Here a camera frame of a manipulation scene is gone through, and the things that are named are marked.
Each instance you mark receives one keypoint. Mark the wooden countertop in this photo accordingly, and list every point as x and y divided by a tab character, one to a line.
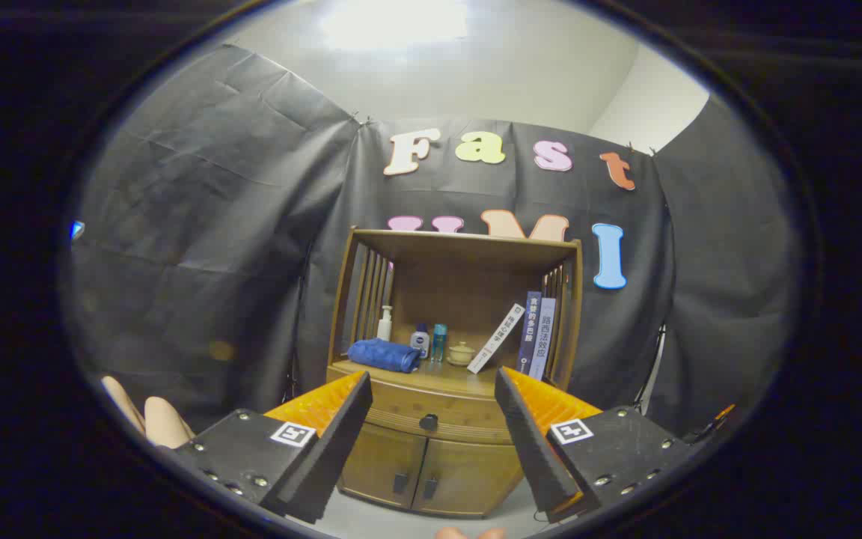
446	378

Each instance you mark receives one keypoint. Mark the black backdrop cloth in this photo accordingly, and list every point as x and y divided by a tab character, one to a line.
214	224

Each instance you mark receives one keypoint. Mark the light purple book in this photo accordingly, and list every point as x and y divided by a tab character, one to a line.
543	337

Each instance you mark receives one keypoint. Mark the white bottle with blue cap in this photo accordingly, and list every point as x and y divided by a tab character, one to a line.
420	343

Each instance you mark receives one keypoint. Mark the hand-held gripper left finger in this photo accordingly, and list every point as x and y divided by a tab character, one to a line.
337	449

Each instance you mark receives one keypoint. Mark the black drawer knob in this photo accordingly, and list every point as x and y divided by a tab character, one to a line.
429	421

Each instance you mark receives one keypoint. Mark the beige lidded teacup with saucer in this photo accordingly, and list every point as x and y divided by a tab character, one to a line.
461	353

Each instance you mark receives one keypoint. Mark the white book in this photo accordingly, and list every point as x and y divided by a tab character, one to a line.
497	338

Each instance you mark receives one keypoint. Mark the clear blue bottle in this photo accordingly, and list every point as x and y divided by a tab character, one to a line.
439	343

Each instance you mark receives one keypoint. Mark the blue folded towel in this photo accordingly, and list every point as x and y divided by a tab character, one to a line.
382	355

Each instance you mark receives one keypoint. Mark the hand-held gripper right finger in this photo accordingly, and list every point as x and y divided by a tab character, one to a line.
532	449

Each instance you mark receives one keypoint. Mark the white pump bottle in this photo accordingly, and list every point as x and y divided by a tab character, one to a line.
384	328

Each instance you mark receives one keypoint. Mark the small black orange device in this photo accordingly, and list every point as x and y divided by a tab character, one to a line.
711	427

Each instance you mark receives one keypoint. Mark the dark blue book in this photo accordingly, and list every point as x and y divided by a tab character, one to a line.
529	333

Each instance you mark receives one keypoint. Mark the wooden cabinet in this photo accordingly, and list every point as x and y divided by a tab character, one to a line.
461	284

